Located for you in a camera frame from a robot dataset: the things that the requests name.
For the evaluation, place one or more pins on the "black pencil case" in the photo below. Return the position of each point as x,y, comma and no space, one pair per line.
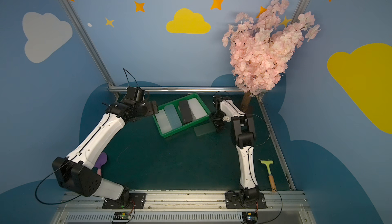
186,113

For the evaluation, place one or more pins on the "pink artificial blossom tree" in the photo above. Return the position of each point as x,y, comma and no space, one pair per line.
260,49

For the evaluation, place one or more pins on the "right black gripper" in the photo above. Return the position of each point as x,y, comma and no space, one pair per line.
218,123

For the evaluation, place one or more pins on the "green toy hammer wooden handle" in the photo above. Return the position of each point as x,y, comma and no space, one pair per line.
268,164

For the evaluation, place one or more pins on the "purple pink toy shovel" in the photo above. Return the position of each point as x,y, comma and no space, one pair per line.
102,159

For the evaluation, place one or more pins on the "green plastic storage tray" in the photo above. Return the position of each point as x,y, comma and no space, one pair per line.
184,126

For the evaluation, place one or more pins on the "light teal frosted pencil case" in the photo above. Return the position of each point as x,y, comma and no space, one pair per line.
172,116

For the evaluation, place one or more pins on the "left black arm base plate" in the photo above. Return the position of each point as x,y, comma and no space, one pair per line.
130,200

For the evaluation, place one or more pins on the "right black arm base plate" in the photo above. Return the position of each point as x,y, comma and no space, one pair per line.
234,201

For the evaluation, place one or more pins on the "dark green pencil case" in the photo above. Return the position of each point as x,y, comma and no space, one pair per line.
204,129

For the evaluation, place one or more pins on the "right small circuit board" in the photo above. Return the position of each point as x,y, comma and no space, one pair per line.
249,218

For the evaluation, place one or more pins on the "aluminium back frame bar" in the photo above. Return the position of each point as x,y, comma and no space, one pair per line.
191,89

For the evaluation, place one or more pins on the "right aluminium frame post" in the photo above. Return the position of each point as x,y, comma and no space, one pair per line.
301,2

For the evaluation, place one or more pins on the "left aluminium frame post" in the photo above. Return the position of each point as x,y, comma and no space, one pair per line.
74,18

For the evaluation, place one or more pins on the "white opaque pencil case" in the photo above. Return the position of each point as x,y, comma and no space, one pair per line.
196,108

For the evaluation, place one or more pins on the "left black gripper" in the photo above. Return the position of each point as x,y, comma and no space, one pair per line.
154,107

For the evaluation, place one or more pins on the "aluminium front rail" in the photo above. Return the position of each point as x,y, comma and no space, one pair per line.
187,207

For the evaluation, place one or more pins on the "aluminium frame post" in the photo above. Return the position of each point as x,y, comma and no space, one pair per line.
301,2
74,18

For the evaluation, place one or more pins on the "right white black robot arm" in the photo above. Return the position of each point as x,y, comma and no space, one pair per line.
243,136

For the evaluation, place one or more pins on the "clear frosted pencil case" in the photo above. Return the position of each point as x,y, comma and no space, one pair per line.
163,122

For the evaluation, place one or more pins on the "small circuit board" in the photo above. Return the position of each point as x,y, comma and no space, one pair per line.
121,217
249,218

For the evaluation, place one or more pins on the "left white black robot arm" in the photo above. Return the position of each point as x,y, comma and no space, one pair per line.
75,171

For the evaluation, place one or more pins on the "left small circuit board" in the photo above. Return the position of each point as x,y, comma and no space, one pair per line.
121,217

